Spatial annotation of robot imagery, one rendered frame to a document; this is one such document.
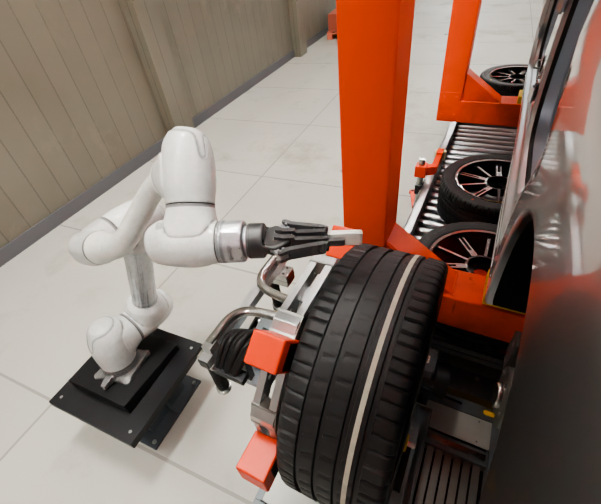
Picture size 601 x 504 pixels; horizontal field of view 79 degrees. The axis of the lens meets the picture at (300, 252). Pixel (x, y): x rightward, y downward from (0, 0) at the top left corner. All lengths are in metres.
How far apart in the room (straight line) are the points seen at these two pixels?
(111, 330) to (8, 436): 1.00
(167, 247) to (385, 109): 0.69
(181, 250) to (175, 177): 0.14
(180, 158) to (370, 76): 0.57
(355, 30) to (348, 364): 0.80
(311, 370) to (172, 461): 1.35
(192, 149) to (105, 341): 1.10
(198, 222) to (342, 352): 0.38
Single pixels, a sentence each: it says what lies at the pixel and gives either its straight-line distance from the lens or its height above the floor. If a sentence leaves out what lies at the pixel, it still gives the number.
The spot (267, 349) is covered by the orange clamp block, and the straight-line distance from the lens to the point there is 0.74.
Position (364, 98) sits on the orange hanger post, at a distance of 1.11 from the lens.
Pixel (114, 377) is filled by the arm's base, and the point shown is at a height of 0.39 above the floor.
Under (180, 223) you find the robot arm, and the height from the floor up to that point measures 1.35.
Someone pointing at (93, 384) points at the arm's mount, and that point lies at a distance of 1.92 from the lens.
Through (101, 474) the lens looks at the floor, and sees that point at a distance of 2.14.
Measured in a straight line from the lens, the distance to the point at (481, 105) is 3.12.
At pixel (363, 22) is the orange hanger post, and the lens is 1.07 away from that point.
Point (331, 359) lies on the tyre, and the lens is 0.73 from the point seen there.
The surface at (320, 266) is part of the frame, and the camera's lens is 0.92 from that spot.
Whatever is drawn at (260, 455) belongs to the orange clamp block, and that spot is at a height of 0.88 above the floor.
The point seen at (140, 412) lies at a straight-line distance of 1.82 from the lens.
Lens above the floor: 1.75
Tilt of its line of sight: 42 degrees down
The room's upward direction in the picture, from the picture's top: 8 degrees counter-clockwise
